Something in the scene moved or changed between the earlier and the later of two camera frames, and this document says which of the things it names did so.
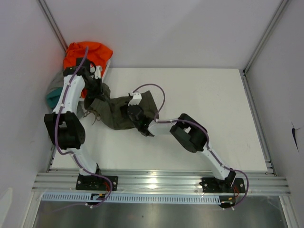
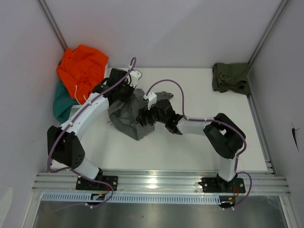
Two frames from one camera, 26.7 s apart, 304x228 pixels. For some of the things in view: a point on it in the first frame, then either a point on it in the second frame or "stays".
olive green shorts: [109, 110] → [231, 77]
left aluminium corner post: [52, 22] stays
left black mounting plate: [94, 183] stays
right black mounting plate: [212, 185] stays
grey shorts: [56, 81] → [123, 114]
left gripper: [99, 94] → [131, 90]
